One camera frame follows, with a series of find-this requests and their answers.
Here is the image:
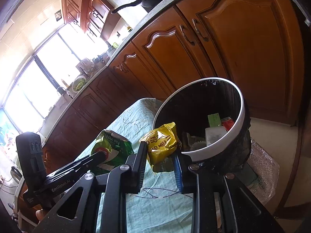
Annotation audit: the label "wooden upper wall cabinets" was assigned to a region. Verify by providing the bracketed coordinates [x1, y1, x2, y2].
[61, 0, 121, 41]

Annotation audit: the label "crushed green soda can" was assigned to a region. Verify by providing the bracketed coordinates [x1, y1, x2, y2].
[90, 129, 134, 175]

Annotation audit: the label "wooden kitchen base cabinets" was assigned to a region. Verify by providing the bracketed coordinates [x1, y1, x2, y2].
[43, 0, 304, 171]

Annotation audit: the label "green box in bin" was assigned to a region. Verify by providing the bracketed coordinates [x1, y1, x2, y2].
[208, 113, 222, 127]

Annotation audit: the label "left hand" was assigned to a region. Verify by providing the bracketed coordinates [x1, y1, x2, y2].
[36, 209, 48, 222]

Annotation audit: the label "teal floral tablecloth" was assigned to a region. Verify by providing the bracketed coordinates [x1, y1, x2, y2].
[73, 97, 224, 233]

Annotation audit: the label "bowl of green beans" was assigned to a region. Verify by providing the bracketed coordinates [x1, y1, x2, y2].
[72, 75, 86, 93]

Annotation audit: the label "red box in bin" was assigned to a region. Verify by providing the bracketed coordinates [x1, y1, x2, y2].
[221, 117, 235, 131]

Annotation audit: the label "yellow snack wrapper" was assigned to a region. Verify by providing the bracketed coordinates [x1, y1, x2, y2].
[140, 122, 181, 173]

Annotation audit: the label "white sponge block in bin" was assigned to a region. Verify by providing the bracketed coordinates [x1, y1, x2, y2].
[205, 126, 227, 146]

